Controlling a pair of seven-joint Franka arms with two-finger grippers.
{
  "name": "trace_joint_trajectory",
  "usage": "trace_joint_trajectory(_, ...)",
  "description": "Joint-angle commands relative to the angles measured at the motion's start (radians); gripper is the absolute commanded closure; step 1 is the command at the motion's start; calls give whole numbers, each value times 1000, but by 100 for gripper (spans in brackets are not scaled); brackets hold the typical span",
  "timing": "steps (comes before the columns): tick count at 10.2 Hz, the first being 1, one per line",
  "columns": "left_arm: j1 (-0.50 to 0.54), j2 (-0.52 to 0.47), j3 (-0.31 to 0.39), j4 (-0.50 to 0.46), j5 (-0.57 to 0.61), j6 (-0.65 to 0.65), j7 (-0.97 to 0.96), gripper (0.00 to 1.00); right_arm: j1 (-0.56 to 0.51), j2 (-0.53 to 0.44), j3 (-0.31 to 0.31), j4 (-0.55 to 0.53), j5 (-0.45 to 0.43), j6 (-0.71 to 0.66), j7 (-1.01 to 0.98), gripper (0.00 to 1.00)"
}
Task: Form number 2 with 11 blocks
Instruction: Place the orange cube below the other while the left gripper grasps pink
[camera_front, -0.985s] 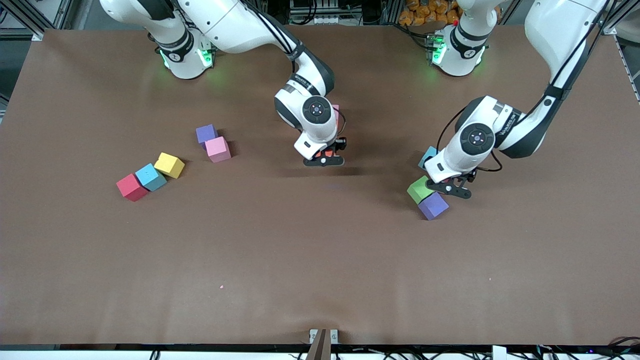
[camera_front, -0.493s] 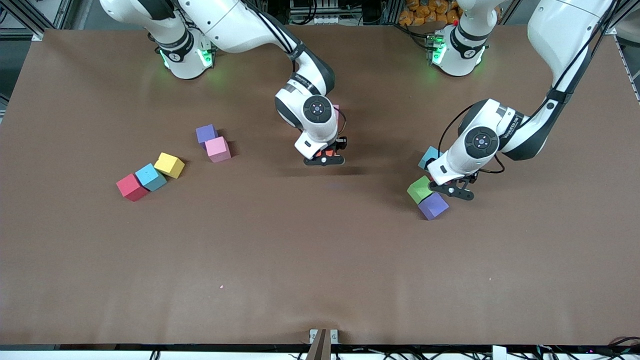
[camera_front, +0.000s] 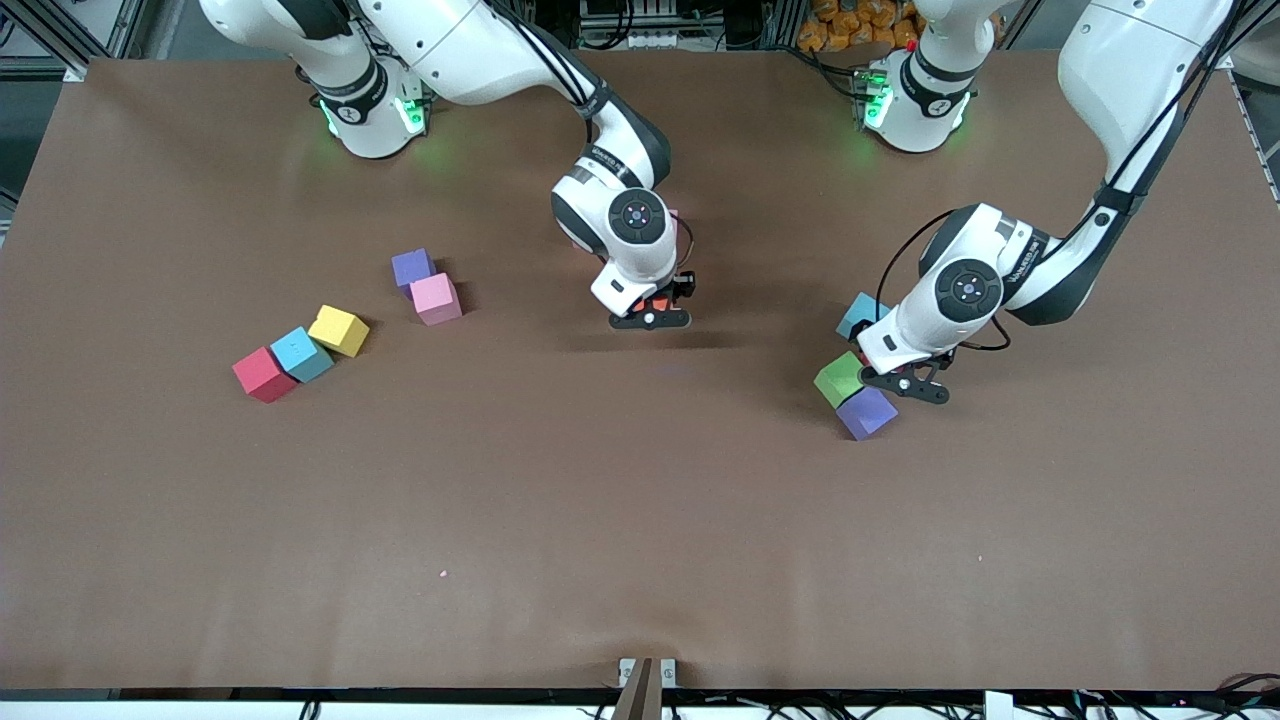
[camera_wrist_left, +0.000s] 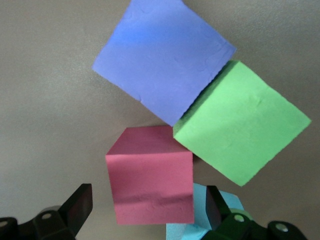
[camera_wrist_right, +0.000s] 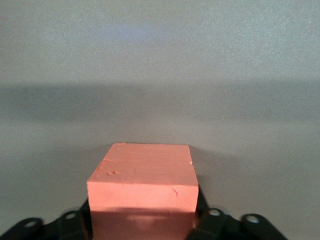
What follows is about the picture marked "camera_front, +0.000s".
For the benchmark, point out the bag of orange items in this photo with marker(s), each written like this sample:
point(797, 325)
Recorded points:
point(840, 25)

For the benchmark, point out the purple foam cube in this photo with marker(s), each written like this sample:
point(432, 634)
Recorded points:
point(868, 412)
point(413, 267)

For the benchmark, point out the green foam cube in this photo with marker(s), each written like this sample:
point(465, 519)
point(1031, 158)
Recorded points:
point(838, 380)

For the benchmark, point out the white power strip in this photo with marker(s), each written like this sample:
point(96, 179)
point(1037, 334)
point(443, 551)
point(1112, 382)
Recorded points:
point(650, 40)

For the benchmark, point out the cyan foam cube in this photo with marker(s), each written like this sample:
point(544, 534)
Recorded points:
point(300, 354)
point(856, 315)

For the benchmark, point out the white Franka right arm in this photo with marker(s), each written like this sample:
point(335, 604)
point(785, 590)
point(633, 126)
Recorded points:
point(470, 45)

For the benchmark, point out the orange foam cube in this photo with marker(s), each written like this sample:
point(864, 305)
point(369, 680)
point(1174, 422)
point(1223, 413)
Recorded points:
point(657, 301)

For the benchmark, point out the silver mount bracket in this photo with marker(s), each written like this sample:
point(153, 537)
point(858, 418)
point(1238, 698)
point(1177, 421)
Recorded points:
point(646, 685)

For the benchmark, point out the white Franka left arm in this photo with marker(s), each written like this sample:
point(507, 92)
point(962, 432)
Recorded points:
point(1130, 70)

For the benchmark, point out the yellow foam cube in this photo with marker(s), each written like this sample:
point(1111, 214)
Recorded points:
point(338, 331)

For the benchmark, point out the red foam cube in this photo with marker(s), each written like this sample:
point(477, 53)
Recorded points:
point(262, 375)

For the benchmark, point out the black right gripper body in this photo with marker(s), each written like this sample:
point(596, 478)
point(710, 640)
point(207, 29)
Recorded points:
point(683, 287)

